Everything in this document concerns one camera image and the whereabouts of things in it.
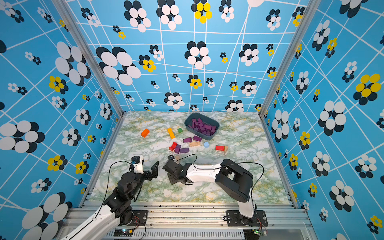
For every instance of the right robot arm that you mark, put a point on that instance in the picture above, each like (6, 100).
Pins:
(233, 179)

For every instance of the orange brick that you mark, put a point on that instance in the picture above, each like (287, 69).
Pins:
(145, 132)

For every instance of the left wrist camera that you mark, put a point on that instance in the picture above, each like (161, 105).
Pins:
(137, 165)

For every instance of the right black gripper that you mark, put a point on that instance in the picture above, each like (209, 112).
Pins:
(171, 180)

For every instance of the dark teal storage bin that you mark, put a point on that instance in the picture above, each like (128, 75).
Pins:
(198, 129)

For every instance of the yellow long brick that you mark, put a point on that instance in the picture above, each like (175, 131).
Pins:
(171, 133)

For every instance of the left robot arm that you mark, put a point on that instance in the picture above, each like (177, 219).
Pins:
(116, 209)

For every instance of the natural wood printed brick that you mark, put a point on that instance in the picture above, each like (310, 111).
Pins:
(194, 144)

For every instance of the red rectangular brick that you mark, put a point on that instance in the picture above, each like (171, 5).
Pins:
(220, 148)

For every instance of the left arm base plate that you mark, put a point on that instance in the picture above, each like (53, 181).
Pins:
(133, 218)

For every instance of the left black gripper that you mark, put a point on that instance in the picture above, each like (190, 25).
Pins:
(154, 172)

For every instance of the purple brick beside bin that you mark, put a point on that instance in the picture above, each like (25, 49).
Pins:
(196, 138)

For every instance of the purple brick below arch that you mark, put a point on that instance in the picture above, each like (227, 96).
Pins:
(177, 149)

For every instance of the red arch brick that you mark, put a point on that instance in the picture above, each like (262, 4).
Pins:
(173, 146)

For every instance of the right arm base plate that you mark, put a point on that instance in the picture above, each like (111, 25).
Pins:
(235, 219)

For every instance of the aluminium front rail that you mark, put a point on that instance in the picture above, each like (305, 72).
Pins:
(204, 221)

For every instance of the purple tall triangle brick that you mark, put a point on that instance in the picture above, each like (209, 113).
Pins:
(187, 140)

